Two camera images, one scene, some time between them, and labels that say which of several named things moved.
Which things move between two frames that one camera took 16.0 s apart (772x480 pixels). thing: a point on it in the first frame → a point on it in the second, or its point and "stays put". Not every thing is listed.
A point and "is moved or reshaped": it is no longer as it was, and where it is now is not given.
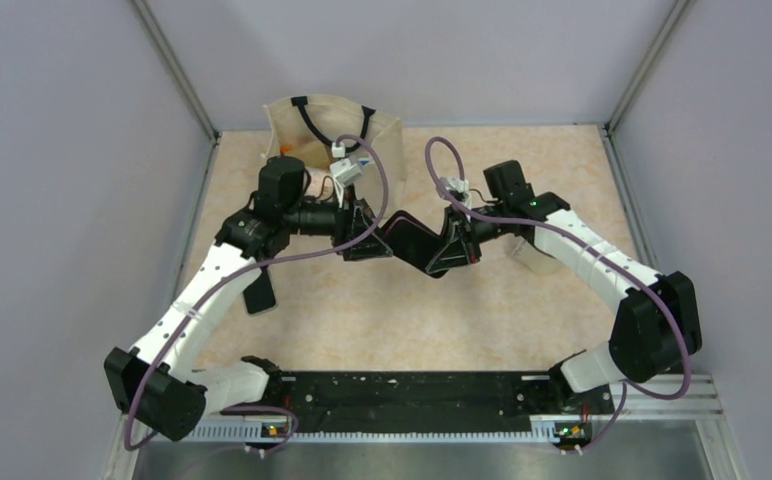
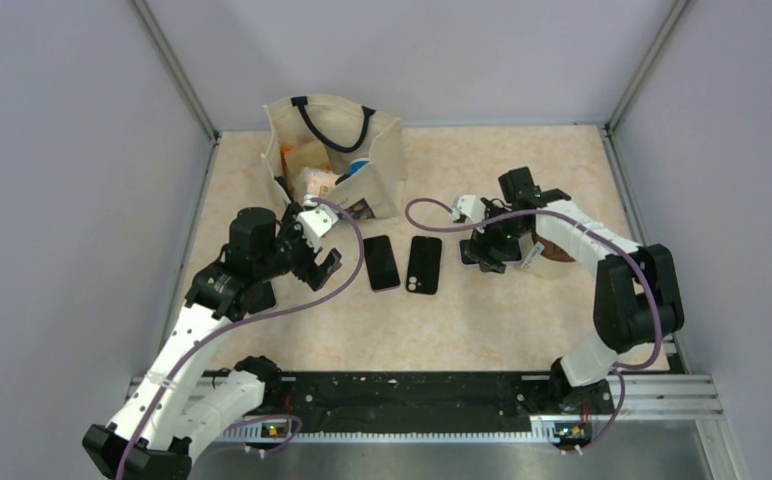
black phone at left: [259, 296] stays put
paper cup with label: [534, 258] stays put
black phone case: [412, 242] is moved or reshaped
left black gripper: [350, 221] → [294, 228]
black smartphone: [401, 233] → [381, 264]
